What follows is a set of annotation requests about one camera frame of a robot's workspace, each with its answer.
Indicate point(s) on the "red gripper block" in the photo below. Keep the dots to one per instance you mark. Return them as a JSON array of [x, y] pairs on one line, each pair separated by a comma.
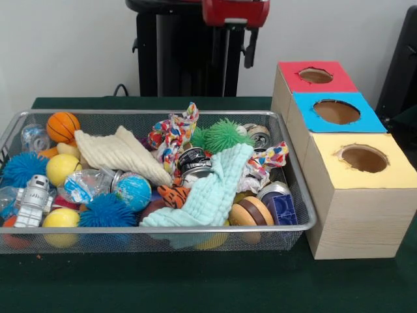
[[234, 9]]

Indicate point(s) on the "wooden box with three holes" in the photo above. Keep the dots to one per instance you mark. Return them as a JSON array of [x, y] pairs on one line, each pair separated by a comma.
[[358, 221]]

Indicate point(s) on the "clear mesh bin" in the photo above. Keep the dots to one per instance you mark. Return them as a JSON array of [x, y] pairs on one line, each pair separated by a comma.
[[104, 244]]

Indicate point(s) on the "green spiky rubber ball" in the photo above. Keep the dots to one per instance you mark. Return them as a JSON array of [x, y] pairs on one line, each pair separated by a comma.
[[228, 135]]

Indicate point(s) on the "knotted colourful dotted cloth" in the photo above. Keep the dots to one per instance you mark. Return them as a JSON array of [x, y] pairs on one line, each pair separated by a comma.
[[172, 130]]

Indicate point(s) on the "mint green cloth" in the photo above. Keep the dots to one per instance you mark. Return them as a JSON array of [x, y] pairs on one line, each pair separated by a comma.
[[208, 195]]

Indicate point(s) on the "black chair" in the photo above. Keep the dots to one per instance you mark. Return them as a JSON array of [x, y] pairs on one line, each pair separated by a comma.
[[400, 65]]

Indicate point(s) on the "cream ribbed cloth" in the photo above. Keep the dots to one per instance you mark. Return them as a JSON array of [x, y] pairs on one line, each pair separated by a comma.
[[120, 153]]

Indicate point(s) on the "dark green side table cloth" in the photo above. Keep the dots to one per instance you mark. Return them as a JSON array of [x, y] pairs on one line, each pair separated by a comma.
[[407, 130]]

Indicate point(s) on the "blue globe ball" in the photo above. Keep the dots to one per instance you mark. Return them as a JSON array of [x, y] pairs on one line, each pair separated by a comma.
[[133, 192]]

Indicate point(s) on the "orange toy basketball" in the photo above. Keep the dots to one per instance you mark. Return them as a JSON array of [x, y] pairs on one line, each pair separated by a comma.
[[63, 127]]

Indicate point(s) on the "blue spiky rubber ball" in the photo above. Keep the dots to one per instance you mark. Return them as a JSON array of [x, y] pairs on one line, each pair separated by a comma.
[[107, 212]]

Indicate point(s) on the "yellow foam ball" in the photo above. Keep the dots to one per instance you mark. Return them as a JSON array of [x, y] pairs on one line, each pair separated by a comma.
[[62, 169]]

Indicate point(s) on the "white toy robot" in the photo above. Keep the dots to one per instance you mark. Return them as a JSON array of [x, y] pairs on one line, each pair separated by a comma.
[[34, 199]]

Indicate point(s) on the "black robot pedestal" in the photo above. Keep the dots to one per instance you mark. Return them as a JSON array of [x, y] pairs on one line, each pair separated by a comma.
[[182, 58]]

